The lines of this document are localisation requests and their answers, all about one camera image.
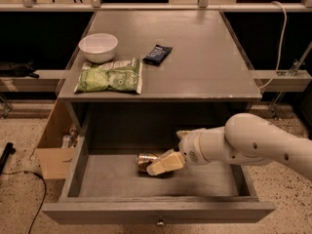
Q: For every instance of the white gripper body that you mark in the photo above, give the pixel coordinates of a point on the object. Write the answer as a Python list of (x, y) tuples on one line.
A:
[(191, 145)]

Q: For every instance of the white bowl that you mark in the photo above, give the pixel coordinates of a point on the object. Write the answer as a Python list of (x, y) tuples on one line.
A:
[(99, 47)]

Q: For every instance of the open grey drawer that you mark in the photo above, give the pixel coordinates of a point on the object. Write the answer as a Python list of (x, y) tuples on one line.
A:
[(103, 185)]

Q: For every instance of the black object on shelf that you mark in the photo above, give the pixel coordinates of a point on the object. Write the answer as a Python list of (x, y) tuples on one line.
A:
[(17, 69)]

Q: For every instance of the green chip bag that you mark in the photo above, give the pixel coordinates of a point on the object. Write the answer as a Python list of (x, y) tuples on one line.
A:
[(119, 76)]

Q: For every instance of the dark blue snack bar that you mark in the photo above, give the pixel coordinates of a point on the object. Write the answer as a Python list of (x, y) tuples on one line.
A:
[(157, 55)]

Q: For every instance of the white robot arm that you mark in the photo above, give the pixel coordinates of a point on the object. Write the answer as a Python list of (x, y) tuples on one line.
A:
[(245, 139)]

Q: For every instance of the black stand foot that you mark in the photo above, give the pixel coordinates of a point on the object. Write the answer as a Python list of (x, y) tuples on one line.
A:
[(8, 150)]

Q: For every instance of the orange soda can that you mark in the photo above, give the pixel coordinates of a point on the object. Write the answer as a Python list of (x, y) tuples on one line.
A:
[(145, 159)]

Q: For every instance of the bottles in cardboard box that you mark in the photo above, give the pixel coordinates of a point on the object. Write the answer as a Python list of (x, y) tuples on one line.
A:
[(70, 139)]

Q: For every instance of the cardboard box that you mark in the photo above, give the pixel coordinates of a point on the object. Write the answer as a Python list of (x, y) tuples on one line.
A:
[(54, 157)]

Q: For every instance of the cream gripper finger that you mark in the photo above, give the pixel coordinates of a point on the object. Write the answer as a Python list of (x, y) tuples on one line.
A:
[(169, 161), (185, 134)]

